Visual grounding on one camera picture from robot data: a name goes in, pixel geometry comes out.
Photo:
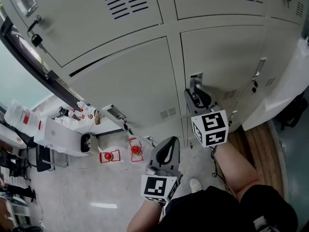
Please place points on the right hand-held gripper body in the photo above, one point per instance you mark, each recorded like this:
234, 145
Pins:
212, 129

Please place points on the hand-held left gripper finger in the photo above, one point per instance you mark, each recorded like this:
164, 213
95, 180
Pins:
154, 153
176, 156

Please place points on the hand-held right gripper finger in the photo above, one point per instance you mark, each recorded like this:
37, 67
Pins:
210, 98
190, 103

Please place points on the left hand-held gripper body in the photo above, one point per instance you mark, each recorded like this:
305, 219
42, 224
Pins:
154, 187

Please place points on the grey metal locker cabinet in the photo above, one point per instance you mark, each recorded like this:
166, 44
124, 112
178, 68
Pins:
120, 81

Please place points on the person's right forearm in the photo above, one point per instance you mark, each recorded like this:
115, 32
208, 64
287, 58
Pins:
231, 170

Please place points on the person's left forearm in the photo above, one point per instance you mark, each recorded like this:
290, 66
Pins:
144, 216

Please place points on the person's white shoe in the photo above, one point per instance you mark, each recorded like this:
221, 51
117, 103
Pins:
195, 185

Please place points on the person's black clothing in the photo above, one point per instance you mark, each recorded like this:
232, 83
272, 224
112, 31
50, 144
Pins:
205, 211

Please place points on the wooden slat platform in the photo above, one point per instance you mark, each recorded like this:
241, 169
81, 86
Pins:
265, 153

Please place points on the brown crumpled bag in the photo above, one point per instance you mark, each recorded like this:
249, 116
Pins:
97, 117

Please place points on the white bin with black opening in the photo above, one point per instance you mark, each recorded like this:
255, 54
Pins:
86, 142

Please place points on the black backpack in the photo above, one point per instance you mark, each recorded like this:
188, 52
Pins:
293, 107

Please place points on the small red cap bottle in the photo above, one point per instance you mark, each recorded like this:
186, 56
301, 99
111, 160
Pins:
73, 113
81, 106

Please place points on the black cup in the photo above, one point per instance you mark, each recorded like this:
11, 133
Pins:
63, 110

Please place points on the black mesh chair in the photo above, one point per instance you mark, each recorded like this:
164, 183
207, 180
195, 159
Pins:
44, 158

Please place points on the clear container with red label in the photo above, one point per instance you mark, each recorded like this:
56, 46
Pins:
20, 115

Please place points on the black key with fob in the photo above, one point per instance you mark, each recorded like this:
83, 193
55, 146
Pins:
36, 40

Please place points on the black window frame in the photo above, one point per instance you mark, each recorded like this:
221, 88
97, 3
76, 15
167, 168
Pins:
33, 65

